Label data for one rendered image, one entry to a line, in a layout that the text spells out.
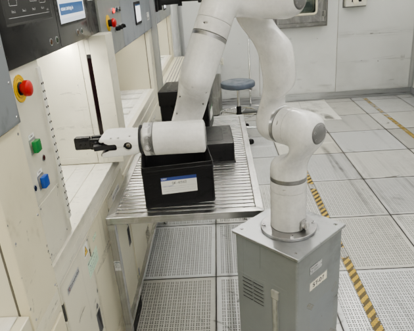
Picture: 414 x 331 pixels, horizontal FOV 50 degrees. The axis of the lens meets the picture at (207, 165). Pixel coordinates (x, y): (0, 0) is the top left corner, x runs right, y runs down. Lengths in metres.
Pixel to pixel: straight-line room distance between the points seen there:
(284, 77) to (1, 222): 0.82
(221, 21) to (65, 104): 0.98
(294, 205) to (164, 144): 0.55
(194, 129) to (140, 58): 2.24
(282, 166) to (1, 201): 0.81
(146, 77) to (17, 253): 2.37
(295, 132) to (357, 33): 4.89
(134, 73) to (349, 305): 2.10
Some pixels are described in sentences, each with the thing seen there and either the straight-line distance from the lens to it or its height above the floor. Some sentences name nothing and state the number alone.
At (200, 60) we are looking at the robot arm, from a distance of 1.10.
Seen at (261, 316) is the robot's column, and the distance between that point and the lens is 1.68.
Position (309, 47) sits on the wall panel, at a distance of 6.04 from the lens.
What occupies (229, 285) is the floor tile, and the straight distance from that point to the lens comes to 2.55.
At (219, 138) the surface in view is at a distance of 2.14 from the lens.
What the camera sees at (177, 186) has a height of 0.84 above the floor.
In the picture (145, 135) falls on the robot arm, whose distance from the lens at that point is 1.10.
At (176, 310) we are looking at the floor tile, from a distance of 2.43.
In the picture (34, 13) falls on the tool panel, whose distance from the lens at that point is 1.33.
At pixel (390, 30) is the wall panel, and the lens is 6.30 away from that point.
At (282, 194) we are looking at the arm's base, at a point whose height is 0.91.
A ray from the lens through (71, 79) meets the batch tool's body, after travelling 1.90.
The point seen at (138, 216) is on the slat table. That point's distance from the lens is 1.71.
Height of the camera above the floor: 1.56
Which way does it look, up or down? 22 degrees down
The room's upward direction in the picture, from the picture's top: 4 degrees counter-clockwise
